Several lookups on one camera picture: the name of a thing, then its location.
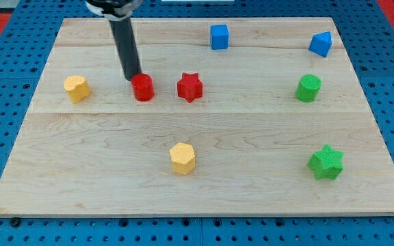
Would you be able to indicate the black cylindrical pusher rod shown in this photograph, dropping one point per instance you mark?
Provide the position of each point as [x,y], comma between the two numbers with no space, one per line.
[126,47]

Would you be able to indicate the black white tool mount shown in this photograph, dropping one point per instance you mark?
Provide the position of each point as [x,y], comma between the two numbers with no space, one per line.
[113,8]

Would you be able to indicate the red cylinder block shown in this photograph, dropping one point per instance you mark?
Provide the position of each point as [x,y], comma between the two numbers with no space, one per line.
[142,85]

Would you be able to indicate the red star block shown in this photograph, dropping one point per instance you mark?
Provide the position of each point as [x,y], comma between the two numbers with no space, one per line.
[190,87]

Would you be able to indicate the green star block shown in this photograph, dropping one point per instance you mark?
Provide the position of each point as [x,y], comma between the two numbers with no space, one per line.
[326,163]

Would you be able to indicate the yellow heart block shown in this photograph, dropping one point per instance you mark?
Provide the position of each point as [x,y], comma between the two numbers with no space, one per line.
[77,88]

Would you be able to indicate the blue cube block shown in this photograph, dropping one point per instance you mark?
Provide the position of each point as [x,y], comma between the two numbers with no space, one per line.
[219,37]

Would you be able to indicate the light wooden board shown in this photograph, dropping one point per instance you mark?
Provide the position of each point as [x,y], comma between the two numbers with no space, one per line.
[109,154]

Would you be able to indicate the yellow hexagon block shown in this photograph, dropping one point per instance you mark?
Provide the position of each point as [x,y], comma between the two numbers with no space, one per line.
[183,158]

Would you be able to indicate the green cylinder block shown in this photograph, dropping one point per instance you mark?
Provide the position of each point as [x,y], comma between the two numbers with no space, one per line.
[308,88]

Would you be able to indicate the blue pentagon block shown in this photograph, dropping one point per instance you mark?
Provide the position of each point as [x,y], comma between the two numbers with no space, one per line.
[321,43]

